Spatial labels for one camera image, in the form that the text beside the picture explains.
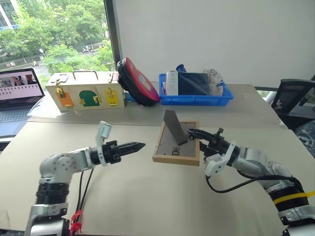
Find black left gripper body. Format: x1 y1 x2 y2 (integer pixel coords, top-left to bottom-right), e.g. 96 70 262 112
102 140 122 165

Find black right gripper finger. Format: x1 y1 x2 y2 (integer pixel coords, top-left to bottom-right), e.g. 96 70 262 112
199 140 210 158
187 128 213 141

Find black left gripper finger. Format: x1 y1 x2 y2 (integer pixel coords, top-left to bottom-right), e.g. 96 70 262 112
118 147 145 156
117 142 147 152

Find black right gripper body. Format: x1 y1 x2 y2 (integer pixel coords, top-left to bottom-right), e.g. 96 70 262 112
206 127 235 159

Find wooden picture frame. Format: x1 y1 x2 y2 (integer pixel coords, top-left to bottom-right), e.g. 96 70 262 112
152 109 201 167

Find blue plastic bin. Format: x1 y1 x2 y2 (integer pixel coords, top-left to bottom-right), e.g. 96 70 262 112
158 72 234 107

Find dark blue pouch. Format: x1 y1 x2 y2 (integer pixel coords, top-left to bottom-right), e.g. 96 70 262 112
177 71 211 96

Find white patterned cloth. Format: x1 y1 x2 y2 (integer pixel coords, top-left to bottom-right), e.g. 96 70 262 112
202 68 225 97

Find white remote control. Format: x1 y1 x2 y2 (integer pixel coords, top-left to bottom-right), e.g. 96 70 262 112
165 70 179 96

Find wooden latch lock box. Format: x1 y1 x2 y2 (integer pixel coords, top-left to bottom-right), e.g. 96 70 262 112
45 70 126 111

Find red and black round case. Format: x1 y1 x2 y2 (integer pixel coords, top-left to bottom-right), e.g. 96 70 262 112
116 57 160 108

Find black mesh office chair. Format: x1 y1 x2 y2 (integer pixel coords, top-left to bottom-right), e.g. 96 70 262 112
270 78 315 131

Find yellow tape band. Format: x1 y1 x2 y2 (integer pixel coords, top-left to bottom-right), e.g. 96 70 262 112
272 191 315 205

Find grey laptop computer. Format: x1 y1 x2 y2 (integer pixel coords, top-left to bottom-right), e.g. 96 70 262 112
0 68 46 137

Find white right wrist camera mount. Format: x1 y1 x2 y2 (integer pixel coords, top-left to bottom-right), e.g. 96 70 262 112
204 141 236 177

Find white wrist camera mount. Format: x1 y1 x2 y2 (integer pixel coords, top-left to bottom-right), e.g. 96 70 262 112
94 120 113 167
204 141 236 177

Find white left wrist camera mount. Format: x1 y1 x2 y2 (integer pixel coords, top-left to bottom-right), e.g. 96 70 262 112
94 120 113 167

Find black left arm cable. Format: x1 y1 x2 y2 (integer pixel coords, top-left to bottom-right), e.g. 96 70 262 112
80 168 95 212
78 171 84 213

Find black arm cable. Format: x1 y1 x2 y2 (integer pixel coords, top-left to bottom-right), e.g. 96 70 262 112
80 168 95 212
205 172 306 195
78 171 84 213

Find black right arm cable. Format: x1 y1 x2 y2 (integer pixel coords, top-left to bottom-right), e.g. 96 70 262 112
205 172 306 195

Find white metal tube frame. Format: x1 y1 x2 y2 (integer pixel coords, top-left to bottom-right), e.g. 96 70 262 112
263 90 282 103

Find red cable tie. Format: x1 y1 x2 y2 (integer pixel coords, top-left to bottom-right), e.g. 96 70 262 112
69 209 83 235

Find coiled white cable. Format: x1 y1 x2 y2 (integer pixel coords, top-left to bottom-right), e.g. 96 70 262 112
296 129 315 148

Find dark window frame post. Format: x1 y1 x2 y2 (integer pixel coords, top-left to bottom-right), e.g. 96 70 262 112
103 0 124 72

